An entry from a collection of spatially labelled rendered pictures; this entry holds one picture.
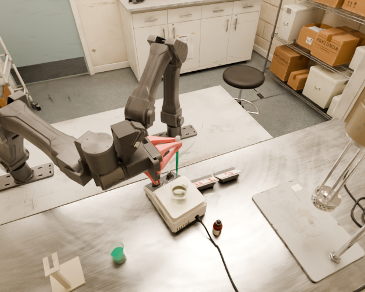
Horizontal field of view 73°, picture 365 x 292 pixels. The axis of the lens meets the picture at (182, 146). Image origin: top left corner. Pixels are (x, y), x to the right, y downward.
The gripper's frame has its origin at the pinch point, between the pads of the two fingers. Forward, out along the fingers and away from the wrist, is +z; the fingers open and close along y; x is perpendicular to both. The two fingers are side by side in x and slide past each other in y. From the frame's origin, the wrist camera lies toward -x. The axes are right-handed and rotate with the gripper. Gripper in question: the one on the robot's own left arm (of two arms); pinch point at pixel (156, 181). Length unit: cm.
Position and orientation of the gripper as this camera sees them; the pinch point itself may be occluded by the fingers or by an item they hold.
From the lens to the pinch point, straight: 84.0
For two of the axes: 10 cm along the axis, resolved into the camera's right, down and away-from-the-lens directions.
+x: -6.4, -0.7, 7.7
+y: 7.2, -4.2, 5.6
